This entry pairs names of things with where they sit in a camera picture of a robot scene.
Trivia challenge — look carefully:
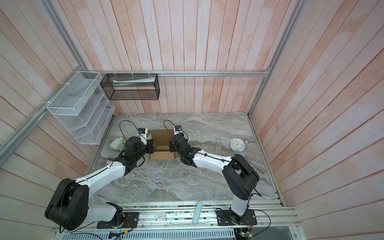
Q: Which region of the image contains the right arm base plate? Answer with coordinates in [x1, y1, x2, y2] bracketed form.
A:
[215, 208, 257, 227]

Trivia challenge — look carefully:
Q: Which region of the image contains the white tape roll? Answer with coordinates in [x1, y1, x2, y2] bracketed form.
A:
[110, 137, 125, 152]

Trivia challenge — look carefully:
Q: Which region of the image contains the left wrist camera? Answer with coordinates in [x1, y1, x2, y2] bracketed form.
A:
[138, 128, 148, 146]

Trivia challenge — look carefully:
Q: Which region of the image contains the brown cardboard box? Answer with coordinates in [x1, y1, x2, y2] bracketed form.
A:
[148, 130, 176, 161]

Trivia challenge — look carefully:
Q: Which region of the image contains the paper sheet in basket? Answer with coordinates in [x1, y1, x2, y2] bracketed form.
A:
[112, 77, 156, 88]

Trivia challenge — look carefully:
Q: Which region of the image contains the aluminium wall frame bar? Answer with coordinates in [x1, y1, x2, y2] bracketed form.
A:
[97, 70, 270, 77]

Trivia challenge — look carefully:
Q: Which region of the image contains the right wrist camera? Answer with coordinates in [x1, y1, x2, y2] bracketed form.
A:
[174, 125, 184, 136]

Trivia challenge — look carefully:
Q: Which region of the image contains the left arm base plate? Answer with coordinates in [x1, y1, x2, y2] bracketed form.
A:
[97, 202, 140, 229]

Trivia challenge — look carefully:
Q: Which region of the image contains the aluminium front rail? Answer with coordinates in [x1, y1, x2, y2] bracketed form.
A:
[50, 200, 301, 233]

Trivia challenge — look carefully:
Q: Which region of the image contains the white round clock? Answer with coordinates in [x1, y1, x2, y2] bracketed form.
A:
[230, 138, 246, 153]

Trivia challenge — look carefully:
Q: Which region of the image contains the black mesh basket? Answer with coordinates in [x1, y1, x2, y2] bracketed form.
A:
[101, 73, 161, 101]

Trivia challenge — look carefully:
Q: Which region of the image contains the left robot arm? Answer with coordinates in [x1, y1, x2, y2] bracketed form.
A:
[45, 136, 155, 231]

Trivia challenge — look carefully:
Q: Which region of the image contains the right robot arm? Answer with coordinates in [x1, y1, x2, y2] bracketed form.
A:
[169, 134, 260, 220]

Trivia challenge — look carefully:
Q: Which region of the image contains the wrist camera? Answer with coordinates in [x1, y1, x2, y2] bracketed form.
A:
[174, 125, 184, 136]
[138, 128, 148, 146]

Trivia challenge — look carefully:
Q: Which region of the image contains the white wire mesh shelf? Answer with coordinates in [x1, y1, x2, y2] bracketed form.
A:
[47, 71, 115, 145]

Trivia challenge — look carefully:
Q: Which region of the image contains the white label tag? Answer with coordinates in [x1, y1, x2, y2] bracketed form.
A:
[154, 214, 167, 222]

